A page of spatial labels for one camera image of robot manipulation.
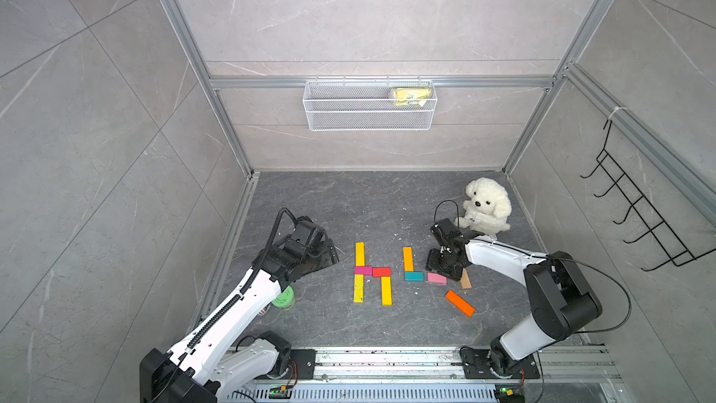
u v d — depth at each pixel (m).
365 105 0.99
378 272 0.91
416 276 0.88
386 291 0.86
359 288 0.86
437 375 0.73
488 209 0.88
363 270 0.92
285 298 0.81
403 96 0.85
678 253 0.58
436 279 0.86
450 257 0.68
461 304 0.84
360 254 0.93
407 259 0.93
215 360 0.42
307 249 0.57
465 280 0.88
